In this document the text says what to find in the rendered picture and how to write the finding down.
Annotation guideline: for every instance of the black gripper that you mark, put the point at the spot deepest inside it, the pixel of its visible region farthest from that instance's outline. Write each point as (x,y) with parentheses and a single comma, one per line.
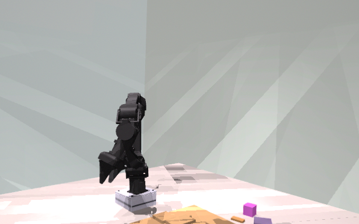
(111,163)

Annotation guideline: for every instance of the pink cube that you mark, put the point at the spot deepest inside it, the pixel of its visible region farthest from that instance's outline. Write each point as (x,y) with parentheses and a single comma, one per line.
(250,210)

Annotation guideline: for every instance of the light purple block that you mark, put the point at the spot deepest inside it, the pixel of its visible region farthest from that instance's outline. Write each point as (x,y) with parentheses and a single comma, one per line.
(262,220)

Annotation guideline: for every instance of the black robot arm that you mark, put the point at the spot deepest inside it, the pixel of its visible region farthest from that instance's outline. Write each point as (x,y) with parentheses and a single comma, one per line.
(129,118)

